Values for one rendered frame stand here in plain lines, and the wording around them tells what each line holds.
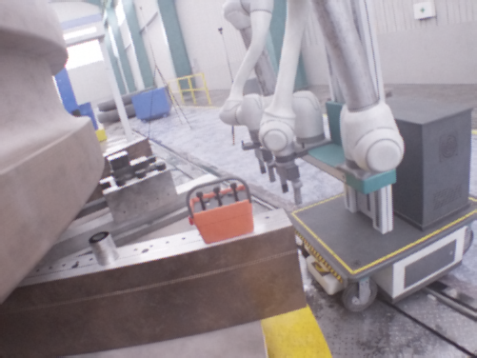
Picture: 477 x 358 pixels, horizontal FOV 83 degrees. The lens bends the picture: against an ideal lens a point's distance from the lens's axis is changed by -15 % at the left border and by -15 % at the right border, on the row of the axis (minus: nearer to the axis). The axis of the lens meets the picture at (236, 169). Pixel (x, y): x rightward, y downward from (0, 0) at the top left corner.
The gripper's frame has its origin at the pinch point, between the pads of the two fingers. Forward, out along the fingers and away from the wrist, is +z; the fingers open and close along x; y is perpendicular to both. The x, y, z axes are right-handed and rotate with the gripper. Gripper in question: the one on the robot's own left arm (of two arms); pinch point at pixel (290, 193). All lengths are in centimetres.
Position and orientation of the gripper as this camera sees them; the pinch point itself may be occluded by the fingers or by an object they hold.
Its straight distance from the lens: 126.4
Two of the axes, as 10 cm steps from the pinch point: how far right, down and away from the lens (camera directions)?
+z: 2.2, 9.2, 3.3
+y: -9.4, 2.9, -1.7
